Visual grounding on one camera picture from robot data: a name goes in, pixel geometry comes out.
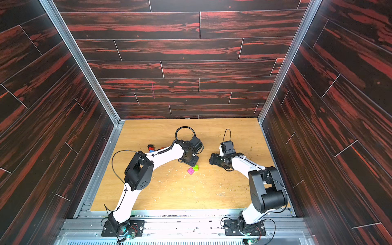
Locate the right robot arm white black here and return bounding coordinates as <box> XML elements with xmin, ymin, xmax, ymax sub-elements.
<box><xmin>209</xmin><ymin>141</ymin><xmax>288</xmax><ymax>233</ymax></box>

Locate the pink square lego brick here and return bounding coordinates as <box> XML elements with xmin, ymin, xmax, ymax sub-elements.
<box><xmin>187</xmin><ymin>168</ymin><xmax>195</xmax><ymax>175</ymax></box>

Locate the aluminium front rail frame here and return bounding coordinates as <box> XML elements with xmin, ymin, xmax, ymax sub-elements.
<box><xmin>54</xmin><ymin>209</ymin><xmax>317</xmax><ymax>245</ymax></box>

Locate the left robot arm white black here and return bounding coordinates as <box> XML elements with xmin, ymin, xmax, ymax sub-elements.
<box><xmin>108</xmin><ymin>136</ymin><xmax>204</xmax><ymax>233</ymax></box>

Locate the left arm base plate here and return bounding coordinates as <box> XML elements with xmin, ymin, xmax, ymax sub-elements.
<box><xmin>101</xmin><ymin>219</ymin><xmax>145</xmax><ymax>239</ymax></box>

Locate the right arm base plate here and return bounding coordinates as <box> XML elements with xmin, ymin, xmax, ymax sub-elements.
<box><xmin>220</xmin><ymin>217</ymin><xmax>266</xmax><ymax>236</ymax></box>

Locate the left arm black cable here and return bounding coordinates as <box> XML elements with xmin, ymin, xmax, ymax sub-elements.
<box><xmin>104</xmin><ymin>126</ymin><xmax>197</xmax><ymax>221</ymax></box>

